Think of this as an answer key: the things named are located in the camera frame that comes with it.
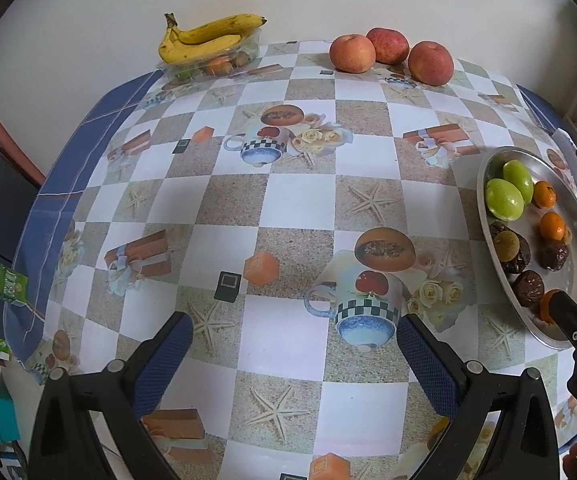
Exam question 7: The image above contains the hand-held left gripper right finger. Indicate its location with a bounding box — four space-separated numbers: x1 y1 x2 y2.
396 312 562 480

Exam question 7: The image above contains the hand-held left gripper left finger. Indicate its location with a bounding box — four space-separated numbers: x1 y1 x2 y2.
28 310 194 480

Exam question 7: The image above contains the tangerine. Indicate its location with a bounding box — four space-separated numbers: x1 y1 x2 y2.
539 211 568 242
537 289 564 326
533 180 557 209

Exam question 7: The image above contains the brown dried date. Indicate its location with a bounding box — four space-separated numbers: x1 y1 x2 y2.
512 270 545 307

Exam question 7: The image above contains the dark dried date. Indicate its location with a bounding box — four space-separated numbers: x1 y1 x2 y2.
540 240 570 271
489 221 532 275

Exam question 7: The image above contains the tan longan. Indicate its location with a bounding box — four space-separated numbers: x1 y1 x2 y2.
496 230 522 262

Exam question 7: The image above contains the large green jujube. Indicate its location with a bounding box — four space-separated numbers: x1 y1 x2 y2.
501 160 535 205

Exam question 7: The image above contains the white power strip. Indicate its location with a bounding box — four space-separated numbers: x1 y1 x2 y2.
553 129 577 187

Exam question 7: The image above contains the teal box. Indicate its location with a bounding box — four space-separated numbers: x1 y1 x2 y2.
0 380 22 443

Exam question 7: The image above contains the green juice carton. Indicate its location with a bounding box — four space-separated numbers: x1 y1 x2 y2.
0 255 32 308

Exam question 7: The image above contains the checkered printed tablecloth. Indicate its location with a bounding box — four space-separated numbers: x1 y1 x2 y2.
3 39 577 480

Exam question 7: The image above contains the clear plastic container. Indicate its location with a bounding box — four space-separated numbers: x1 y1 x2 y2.
157 30 262 85

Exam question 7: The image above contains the large red apple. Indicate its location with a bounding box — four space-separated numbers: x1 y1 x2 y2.
408 40 455 86

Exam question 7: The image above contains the pale peach-coloured apple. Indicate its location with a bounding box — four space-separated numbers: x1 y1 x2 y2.
329 34 376 73

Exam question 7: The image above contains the yellow banana bunch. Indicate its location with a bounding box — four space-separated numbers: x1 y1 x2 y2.
157 12 268 64

